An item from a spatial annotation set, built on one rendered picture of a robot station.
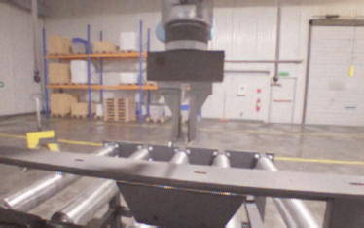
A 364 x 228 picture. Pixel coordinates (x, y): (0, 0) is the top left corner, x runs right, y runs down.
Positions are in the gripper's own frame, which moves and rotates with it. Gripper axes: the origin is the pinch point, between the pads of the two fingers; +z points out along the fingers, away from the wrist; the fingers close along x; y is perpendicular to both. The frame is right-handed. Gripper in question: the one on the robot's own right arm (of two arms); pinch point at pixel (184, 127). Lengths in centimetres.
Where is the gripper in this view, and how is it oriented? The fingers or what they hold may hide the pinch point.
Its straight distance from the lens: 33.8
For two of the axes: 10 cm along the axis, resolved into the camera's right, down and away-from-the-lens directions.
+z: -0.2, 9.9, 1.2
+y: -1.8, 1.1, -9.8
